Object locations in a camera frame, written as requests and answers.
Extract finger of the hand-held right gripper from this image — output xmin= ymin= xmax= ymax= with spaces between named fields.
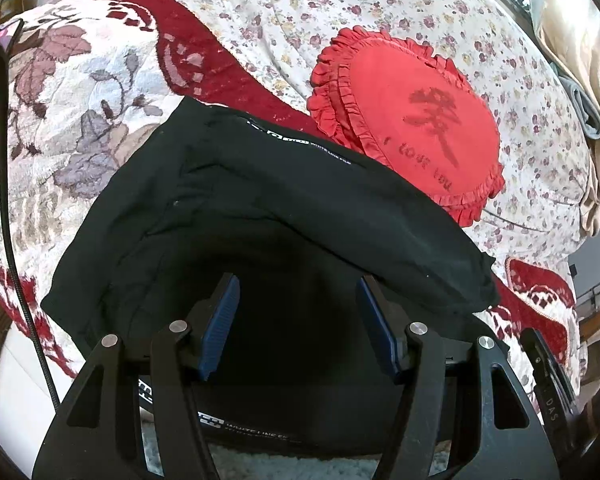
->
xmin=519 ymin=327 xmax=563 ymax=386

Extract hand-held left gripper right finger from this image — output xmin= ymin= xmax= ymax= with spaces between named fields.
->
xmin=356 ymin=275 xmax=556 ymax=480

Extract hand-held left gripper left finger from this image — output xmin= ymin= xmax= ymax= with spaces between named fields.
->
xmin=32 ymin=272 xmax=242 ymax=480

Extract black pants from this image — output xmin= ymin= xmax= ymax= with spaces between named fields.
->
xmin=40 ymin=96 xmax=511 ymax=456

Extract grey box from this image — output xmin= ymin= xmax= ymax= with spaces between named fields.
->
xmin=567 ymin=240 xmax=600 ymax=306

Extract red heart-shaped ruffled pillow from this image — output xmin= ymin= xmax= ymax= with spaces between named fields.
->
xmin=307 ymin=26 xmax=506 ymax=227

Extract grey folded cloth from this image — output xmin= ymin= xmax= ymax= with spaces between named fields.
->
xmin=560 ymin=75 xmax=600 ymax=141

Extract red and white floral blanket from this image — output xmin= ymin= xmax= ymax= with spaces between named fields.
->
xmin=0 ymin=0 xmax=588 ymax=396

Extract beige curtain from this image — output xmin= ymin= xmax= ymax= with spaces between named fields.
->
xmin=525 ymin=0 xmax=600 ymax=236

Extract white small-flower quilt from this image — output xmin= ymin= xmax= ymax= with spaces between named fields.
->
xmin=150 ymin=0 xmax=600 ymax=281

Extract black cable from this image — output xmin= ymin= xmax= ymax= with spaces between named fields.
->
xmin=0 ymin=40 xmax=61 ymax=408

